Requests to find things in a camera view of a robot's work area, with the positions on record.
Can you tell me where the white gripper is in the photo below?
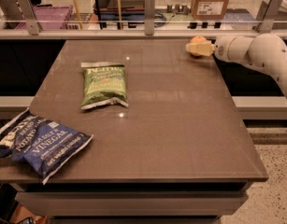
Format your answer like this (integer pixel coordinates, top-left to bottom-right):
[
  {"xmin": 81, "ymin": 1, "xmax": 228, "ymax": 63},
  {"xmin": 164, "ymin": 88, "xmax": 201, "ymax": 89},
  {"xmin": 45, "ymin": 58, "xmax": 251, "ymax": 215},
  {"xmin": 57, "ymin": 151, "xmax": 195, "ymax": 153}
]
[{"xmin": 186, "ymin": 35, "xmax": 252, "ymax": 63}]

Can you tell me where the orange fruit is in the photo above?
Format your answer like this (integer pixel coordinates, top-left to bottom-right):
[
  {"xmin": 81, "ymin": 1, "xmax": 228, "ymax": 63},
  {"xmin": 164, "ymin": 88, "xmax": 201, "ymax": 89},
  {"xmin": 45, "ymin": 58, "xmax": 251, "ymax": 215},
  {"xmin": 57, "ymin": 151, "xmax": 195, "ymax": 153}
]
[{"xmin": 190, "ymin": 36, "xmax": 207, "ymax": 57}]

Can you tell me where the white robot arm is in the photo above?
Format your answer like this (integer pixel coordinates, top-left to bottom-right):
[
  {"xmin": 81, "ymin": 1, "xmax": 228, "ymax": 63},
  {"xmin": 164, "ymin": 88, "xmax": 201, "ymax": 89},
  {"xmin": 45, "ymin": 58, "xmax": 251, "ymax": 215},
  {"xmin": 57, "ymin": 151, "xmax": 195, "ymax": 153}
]
[{"xmin": 185, "ymin": 34, "xmax": 287, "ymax": 100}]

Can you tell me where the green jalapeno chip bag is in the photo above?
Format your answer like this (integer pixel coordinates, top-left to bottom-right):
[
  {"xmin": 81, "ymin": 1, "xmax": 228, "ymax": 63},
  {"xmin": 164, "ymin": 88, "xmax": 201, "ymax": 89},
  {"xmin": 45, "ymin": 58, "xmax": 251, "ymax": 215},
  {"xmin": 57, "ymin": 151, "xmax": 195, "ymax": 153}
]
[{"xmin": 80, "ymin": 62, "xmax": 128, "ymax": 110}]

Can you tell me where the blue salt vinegar chip bag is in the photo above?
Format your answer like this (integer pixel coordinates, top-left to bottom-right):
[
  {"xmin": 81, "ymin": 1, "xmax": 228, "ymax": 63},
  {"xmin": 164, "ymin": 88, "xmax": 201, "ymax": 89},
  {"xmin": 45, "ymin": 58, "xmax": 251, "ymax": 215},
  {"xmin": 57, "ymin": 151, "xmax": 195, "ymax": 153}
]
[{"xmin": 0, "ymin": 109, "xmax": 93, "ymax": 185}]

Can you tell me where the cardboard box with label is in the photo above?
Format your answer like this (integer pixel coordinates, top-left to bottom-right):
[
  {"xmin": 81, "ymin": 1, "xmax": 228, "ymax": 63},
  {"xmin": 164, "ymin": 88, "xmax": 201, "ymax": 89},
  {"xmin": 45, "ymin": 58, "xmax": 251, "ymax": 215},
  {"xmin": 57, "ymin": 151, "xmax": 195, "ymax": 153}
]
[{"xmin": 191, "ymin": 0, "xmax": 229, "ymax": 20}]

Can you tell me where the purple plastic crate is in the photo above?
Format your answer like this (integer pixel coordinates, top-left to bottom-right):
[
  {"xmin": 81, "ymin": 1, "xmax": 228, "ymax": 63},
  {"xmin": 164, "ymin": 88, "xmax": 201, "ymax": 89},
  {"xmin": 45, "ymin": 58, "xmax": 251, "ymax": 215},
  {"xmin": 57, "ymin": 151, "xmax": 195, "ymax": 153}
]
[{"xmin": 14, "ymin": 5, "xmax": 74, "ymax": 31}]

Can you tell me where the grey right railing post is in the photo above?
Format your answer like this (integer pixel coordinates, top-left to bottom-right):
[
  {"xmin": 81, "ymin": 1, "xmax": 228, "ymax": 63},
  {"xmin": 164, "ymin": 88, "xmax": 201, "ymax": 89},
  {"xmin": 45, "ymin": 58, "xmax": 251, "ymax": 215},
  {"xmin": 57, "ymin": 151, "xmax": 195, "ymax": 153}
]
[{"xmin": 256, "ymin": 0, "xmax": 283, "ymax": 34}]

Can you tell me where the grey railing post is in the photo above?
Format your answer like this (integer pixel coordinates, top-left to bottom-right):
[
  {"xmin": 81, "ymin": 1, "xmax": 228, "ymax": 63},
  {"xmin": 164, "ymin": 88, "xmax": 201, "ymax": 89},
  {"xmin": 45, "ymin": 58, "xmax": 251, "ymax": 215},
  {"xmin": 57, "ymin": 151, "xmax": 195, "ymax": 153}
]
[
  {"xmin": 144, "ymin": 0, "xmax": 155, "ymax": 35},
  {"xmin": 17, "ymin": 0, "xmax": 41, "ymax": 35},
  {"xmin": 256, "ymin": 0, "xmax": 283, "ymax": 34}
]

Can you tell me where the grey middle railing post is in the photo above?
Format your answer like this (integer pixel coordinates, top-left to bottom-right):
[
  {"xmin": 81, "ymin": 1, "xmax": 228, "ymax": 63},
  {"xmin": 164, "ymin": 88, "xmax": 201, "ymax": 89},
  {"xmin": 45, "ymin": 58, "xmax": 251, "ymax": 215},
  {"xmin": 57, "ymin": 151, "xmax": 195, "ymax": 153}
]
[{"xmin": 144, "ymin": 0, "xmax": 155, "ymax": 35}]

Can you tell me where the yellow broom handle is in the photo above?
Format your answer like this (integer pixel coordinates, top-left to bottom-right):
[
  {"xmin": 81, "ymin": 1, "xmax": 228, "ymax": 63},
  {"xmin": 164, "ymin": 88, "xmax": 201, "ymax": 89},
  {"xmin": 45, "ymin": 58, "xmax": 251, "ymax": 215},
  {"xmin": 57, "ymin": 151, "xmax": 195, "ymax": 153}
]
[{"xmin": 72, "ymin": 0, "xmax": 83, "ymax": 30}]

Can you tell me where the grey left railing post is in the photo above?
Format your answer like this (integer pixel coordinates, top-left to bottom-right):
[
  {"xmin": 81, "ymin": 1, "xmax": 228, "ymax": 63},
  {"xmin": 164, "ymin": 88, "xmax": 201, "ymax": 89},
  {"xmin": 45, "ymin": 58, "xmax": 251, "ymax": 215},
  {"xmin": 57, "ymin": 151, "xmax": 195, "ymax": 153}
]
[{"xmin": 17, "ymin": 0, "xmax": 41, "ymax": 35}]

